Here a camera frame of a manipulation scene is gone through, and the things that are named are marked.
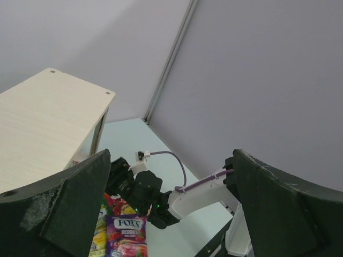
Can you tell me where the purple Fox's berries candy bag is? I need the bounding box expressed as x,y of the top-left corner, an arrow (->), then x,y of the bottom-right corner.
106,215 -> 148,257

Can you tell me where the light wooden two-tier shelf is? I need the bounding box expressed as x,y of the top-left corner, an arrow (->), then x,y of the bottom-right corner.
1,68 -> 115,193

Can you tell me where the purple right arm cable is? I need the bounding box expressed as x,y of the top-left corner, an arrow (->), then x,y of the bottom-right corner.
146,150 -> 235,192

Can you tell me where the green Fox's spring tea bag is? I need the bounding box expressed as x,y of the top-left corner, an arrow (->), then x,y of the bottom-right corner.
88,204 -> 107,257

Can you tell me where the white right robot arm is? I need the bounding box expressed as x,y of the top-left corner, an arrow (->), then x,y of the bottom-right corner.
105,157 -> 252,256

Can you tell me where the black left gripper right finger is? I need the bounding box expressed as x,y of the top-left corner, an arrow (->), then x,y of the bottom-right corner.
233,149 -> 342,256

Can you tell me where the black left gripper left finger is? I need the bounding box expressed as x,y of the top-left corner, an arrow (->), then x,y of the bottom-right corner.
1,149 -> 111,256

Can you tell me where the orange Fox's fruits candy bag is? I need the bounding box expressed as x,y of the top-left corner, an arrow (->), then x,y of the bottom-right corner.
105,193 -> 136,216

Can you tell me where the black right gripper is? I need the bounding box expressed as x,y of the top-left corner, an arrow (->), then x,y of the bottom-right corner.
106,157 -> 134,200

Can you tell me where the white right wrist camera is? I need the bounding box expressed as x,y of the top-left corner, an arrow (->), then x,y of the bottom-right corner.
129,151 -> 151,175

